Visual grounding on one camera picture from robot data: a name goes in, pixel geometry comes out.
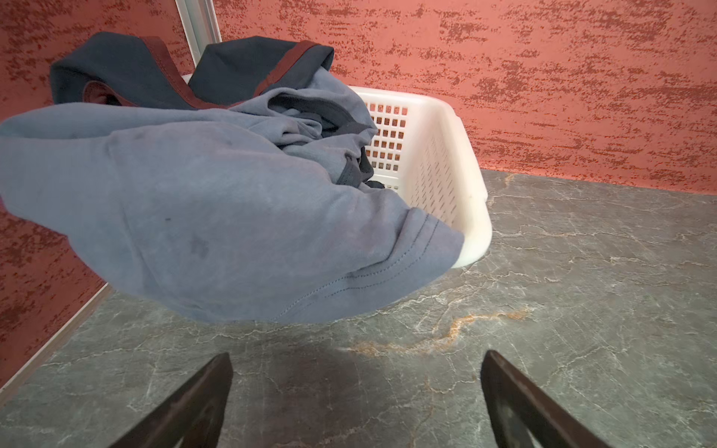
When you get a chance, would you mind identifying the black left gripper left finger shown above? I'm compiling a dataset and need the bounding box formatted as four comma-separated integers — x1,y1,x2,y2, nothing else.
112,353,233,448

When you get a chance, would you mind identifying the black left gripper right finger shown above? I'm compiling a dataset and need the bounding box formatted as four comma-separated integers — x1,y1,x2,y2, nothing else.
480,350,609,448

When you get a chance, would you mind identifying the dark navy maroon-trimmed tank top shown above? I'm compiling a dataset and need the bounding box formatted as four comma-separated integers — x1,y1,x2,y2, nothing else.
50,32,334,110

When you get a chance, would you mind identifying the white plastic laundry basket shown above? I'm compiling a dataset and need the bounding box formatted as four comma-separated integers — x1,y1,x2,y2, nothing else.
181,74,494,270

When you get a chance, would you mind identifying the grey-blue tank top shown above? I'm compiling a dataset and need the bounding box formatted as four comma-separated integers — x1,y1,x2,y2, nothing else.
1,69,464,323

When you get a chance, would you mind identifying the aluminium corner post left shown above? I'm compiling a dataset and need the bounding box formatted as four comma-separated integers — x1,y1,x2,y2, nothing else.
175,0,223,65

